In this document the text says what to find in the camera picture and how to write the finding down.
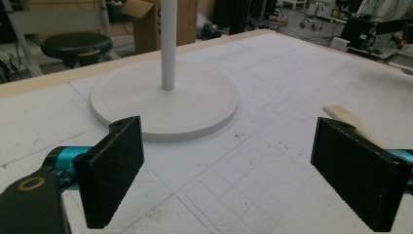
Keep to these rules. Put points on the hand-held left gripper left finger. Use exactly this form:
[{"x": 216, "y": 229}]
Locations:
[{"x": 107, "y": 175}]

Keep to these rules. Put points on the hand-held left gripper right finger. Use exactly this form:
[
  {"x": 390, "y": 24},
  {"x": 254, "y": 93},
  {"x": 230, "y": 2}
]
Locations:
[{"x": 360, "y": 175}]

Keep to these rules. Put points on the wooden spatula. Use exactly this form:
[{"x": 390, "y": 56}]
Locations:
[{"x": 352, "y": 122}]

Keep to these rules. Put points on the white round stand with pole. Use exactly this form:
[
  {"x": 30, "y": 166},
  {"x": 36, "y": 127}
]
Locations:
[{"x": 168, "y": 104}]

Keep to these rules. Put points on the black round stool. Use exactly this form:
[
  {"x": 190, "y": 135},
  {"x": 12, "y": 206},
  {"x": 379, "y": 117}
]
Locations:
[{"x": 76, "y": 47}]

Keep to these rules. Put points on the black equipment on cart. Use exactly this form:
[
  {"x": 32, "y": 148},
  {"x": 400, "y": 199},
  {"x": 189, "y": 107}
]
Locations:
[{"x": 373, "y": 32}]

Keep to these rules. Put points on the brown cardboard box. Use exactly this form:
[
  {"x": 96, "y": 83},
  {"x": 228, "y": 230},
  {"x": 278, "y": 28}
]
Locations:
[{"x": 162, "y": 22}]

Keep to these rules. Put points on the wheeled chair base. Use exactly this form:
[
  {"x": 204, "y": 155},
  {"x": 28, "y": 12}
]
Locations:
[{"x": 313, "y": 16}]

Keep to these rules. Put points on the black bag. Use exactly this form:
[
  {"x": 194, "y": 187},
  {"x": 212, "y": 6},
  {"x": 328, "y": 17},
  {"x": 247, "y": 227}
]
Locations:
[{"x": 211, "y": 31}]

